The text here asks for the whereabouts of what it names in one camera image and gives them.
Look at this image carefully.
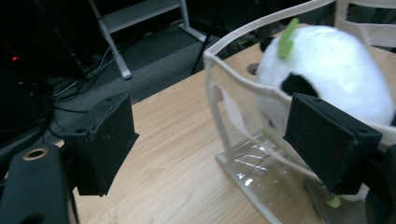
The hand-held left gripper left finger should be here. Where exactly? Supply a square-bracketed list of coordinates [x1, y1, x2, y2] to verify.
[62, 91, 140, 198]

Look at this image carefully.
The round grey table grommet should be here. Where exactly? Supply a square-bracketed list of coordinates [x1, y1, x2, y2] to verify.
[247, 63, 262, 77]

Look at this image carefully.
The clear plastic bag white trim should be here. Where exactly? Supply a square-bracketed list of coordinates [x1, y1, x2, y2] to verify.
[202, 0, 396, 224]

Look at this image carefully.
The white metal stand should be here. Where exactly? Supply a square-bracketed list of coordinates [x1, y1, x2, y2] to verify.
[88, 0, 208, 80]

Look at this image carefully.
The panda plush toy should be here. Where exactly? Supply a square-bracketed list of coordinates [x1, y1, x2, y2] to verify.
[255, 18, 396, 209]

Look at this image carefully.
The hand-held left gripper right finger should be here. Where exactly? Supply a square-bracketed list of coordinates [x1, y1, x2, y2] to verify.
[282, 91, 384, 196]

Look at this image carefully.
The bundle of floor cables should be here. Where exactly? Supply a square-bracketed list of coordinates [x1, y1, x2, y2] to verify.
[43, 46, 118, 115]

